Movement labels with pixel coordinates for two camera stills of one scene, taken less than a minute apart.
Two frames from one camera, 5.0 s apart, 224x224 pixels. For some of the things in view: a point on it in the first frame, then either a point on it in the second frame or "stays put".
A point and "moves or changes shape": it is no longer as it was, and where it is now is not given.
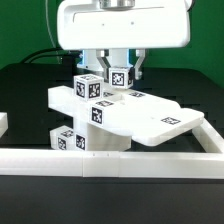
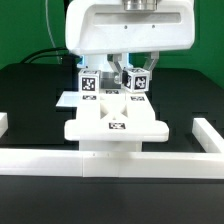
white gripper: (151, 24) stays put
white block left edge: (3, 123) stays put
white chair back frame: (148, 119) moves or changes shape
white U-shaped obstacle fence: (97, 163) stays put
